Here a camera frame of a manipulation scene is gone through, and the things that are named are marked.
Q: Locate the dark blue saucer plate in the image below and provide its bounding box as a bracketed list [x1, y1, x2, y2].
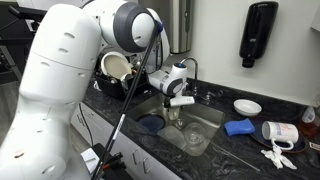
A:
[249, 119, 308, 154]

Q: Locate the dish soap bottle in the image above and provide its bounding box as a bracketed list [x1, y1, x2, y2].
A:
[300, 105, 318, 135]

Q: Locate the orange handled clamp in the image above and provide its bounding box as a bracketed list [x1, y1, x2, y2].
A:
[99, 159, 116, 172]

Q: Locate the white printed mug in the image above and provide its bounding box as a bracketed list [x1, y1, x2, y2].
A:
[261, 120, 300, 151]

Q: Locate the white cabinet with handles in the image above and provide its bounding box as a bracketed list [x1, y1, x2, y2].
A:
[69, 101, 183, 180]

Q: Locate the steel paper towel dispenser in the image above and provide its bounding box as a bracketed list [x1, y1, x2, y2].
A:
[138, 0, 193, 54]

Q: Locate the small white bowl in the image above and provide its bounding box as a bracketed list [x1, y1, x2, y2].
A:
[233, 98, 263, 117]

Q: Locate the stainless steel sink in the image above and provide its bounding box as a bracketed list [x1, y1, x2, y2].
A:
[125, 93, 226, 157]

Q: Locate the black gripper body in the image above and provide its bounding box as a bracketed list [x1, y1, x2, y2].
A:
[162, 94, 178, 109]

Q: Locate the black wall soap dispenser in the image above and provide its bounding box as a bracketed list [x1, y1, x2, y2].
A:
[238, 1, 279, 69]

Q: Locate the blue cup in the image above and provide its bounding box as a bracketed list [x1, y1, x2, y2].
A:
[224, 118, 256, 137]

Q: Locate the blue round plate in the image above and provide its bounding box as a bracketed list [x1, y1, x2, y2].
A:
[136, 113, 166, 134]

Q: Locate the metal sink drain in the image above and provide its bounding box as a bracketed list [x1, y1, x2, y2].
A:
[174, 119, 186, 130]

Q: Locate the chrome faucet handle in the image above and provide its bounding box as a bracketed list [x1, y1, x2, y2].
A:
[204, 90, 218, 102]

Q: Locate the black sleeved arm cable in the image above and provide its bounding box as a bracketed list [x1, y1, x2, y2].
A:
[90, 19, 165, 180]

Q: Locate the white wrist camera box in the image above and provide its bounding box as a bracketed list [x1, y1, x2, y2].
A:
[169, 95, 196, 108]

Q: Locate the clear glass bowl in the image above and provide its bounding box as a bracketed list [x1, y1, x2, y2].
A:
[182, 122, 207, 148]

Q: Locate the crumpled white tissue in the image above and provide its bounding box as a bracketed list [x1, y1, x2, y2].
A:
[260, 146, 298, 170]

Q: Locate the large cream plate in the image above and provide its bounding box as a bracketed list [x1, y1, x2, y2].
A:
[100, 51, 133, 81]

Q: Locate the beige cup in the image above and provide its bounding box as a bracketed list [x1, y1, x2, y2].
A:
[167, 105, 181, 122]

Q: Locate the black dish rack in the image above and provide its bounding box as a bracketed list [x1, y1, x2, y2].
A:
[93, 63, 152, 101]

